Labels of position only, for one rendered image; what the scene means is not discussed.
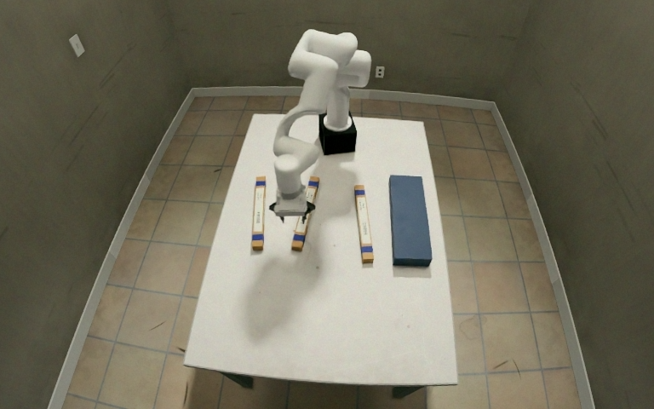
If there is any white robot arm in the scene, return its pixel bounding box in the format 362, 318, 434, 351
272, 30, 371, 216

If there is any tan welding electrode pack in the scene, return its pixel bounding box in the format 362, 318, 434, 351
291, 176, 319, 251
252, 176, 267, 251
354, 185, 374, 263

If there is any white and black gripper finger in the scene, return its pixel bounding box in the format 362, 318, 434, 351
268, 201, 284, 223
301, 201, 315, 222

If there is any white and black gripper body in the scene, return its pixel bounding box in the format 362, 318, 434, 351
275, 187, 307, 211

